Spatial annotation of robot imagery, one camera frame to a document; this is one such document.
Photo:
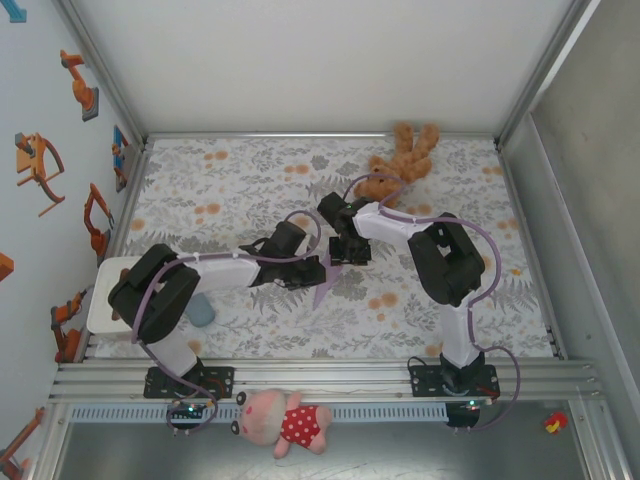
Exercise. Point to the purple paper sheet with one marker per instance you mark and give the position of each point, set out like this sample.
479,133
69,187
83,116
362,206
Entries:
332,274

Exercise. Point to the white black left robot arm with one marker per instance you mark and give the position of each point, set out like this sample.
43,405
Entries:
225,272

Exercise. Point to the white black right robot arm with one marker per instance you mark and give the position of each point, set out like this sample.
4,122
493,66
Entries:
385,235

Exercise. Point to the floral printed tablecloth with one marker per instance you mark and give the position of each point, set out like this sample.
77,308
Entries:
280,325

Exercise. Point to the brown teddy bear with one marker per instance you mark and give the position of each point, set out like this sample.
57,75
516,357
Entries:
410,160

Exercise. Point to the blue-grey fabric case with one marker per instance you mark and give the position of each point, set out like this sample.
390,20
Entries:
202,312

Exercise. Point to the pink pig plush toy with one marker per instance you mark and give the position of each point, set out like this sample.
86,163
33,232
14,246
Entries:
300,422

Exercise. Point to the black controller board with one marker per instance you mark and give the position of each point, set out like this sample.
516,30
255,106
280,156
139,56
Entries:
460,416
192,414

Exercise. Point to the blue orange machine sticker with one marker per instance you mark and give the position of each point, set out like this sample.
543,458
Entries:
120,160

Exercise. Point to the white plastic box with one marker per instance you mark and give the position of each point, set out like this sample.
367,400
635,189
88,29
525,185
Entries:
100,310

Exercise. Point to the small red yellow toy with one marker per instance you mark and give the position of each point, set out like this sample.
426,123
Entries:
554,423

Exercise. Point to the orange grey gripper sticker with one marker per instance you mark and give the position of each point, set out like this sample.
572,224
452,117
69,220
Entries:
35,165

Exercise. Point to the orange block sticker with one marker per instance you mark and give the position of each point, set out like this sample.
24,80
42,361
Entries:
5,267

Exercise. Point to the aluminium back rail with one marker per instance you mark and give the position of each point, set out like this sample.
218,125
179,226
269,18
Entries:
300,135

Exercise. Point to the aluminium front rail beam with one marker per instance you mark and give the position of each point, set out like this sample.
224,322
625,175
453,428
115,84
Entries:
325,375

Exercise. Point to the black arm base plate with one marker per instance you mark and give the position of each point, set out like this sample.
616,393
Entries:
220,380
425,380

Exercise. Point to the aluminium side rail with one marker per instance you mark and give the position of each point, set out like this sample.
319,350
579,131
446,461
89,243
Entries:
516,200
127,205

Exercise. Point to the aluminium frame post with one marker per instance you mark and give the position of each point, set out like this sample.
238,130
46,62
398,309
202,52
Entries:
595,440
541,75
52,440
106,75

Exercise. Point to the blue wall sticker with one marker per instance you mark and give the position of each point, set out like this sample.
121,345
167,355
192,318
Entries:
15,11

